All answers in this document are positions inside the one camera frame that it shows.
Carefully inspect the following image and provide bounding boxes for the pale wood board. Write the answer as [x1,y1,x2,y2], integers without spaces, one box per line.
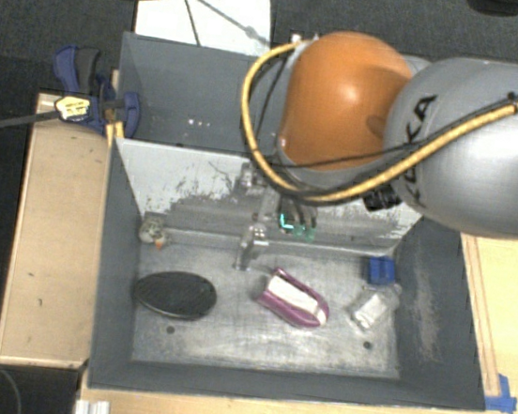
[0,89,125,376]

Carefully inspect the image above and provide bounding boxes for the blue block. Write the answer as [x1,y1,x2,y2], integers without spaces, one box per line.
[363,253,398,288]

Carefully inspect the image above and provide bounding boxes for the clear plastic bottle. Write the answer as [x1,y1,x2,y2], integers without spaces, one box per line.
[345,279,404,335]

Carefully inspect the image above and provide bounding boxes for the purple and white toy shoe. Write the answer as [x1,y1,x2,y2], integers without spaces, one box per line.
[250,264,336,331]

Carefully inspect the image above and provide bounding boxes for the grey toy animal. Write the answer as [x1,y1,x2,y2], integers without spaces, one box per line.
[135,215,171,252]

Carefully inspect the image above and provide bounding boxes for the black oval disc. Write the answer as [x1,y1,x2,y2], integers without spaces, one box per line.
[129,265,221,325]

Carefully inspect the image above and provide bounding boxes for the pale grey metal gripper finger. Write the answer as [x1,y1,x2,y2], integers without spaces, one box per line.
[245,224,272,256]
[233,236,257,273]

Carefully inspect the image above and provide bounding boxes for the black cylinder on white bracket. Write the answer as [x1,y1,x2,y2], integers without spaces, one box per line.
[360,180,405,217]

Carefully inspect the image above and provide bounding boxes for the grey metal bin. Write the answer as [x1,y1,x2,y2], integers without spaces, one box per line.
[76,30,518,414]

